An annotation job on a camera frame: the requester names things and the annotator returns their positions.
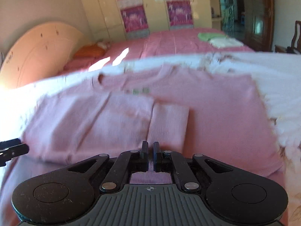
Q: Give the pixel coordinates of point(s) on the white folded cloth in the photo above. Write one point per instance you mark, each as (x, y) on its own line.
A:
(225, 42)

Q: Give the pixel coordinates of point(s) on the green folded cloth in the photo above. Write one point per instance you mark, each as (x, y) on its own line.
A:
(209, 36)

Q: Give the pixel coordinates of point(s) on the cream built-in wardrobe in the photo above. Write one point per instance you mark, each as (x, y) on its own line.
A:
(105, 21)

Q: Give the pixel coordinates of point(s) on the pink long-sleeve sweater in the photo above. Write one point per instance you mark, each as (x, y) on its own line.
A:
(185, 110)

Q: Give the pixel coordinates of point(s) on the orange striped pillow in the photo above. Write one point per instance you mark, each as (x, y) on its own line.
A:
(90, 51)

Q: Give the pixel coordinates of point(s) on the white floral bed sheet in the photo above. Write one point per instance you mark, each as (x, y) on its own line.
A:
(277, 78)

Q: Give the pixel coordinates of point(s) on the dark wooden chair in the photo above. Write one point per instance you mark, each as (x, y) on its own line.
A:
(288, 42)

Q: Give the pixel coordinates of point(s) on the lower left purple poster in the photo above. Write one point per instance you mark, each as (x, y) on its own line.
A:
(135, 22)

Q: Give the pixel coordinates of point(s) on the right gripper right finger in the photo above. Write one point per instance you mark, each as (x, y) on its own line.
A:
(176, 165)

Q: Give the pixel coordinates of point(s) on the cream wooden headboard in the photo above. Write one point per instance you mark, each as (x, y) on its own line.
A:
(40, 53)

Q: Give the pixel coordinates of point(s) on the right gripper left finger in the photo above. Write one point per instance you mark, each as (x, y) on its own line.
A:
(126, 164)

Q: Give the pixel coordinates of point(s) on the lower right purple poster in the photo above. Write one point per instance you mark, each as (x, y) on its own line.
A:
(179, 14)

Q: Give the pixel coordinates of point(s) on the dark brown wooden door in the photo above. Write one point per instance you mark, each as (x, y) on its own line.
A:
(259, 24)

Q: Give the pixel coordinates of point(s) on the pink checkered bedspread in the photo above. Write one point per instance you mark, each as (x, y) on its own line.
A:
(173, 42)

